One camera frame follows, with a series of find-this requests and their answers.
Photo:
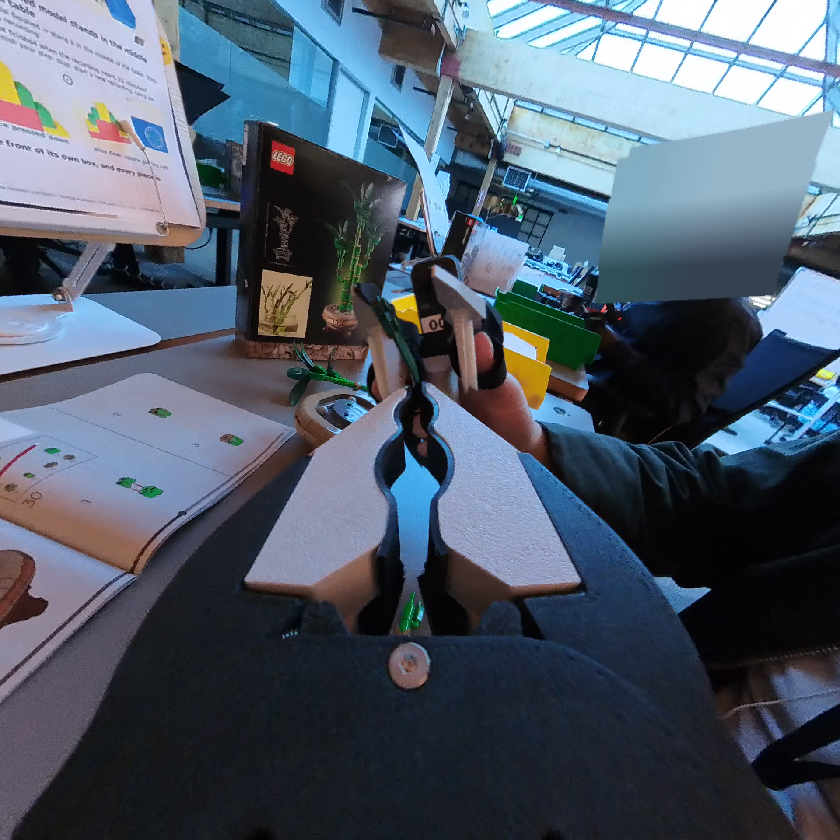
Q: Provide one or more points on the printed instruction sheet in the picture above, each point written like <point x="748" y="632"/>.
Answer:
<point x="79" y="170"/>

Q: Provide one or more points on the open instruction booklet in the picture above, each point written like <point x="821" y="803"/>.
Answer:
<point x="164" y="426"/>

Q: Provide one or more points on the green plastic bin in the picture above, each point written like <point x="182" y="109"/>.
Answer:
<point x="558" y="334"/>

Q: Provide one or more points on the black toy set box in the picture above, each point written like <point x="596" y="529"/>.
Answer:
<point x="259" y="197"/>

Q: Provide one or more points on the white document stand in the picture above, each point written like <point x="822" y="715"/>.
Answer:
<point x="98" y="334"/>

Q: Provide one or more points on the person's right hand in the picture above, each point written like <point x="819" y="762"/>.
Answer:
<point x="512" y="413"/>

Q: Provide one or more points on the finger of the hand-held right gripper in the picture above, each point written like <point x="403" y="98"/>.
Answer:
<point x="380" y="361"/>
<point x="459" y="292"/>

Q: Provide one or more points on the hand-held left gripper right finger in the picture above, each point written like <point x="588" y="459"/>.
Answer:
<point x="505" y="525"/>

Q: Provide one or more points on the green bamboo stalk model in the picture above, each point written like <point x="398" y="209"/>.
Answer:
<point x="410" y="613"/>

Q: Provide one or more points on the grey desk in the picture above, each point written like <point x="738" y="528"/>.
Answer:
<point x="229" y="374"/>

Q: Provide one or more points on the navy chair back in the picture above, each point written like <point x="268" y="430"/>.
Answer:
<point x="781" y="374"/>

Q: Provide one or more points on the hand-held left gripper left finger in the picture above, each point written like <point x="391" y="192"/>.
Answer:
<point x="321" y="525"/>

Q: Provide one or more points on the yellow plastic bin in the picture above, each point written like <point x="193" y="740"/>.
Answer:
<point x="525" y="374"/>

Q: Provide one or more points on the tan round pot base model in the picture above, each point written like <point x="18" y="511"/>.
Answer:
<point x="308" y="420"/>

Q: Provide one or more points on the green sprig with leaves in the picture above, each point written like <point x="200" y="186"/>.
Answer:
<point x="328" y="375"/>

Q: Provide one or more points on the person's right forearm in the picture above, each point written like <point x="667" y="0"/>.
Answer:
<point x="689" y="512"/>

